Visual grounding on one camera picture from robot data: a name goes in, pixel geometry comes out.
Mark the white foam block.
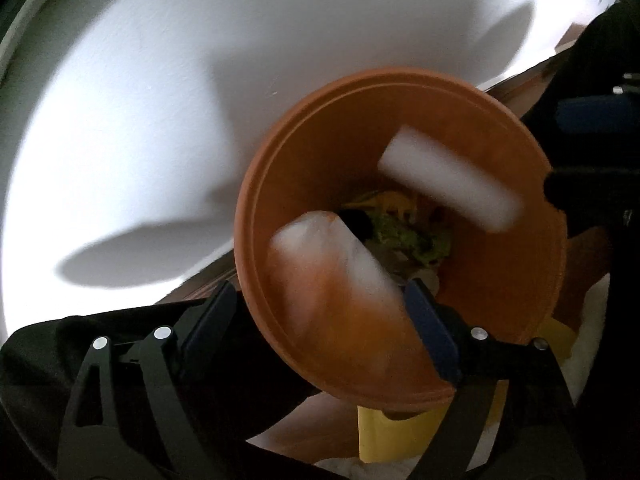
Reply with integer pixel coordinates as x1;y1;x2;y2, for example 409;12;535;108
378;127;523;233

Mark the green snack bag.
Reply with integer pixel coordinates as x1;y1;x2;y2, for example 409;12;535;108
336;191;451;287

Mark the orange white snack bag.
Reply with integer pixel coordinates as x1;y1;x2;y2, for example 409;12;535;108
267;211;402;377

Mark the orange plastic trash bin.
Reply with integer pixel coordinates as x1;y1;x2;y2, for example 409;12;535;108
234;68;567;413

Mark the yellow box under bin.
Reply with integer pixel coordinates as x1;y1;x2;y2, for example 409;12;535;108
358;380;509;470

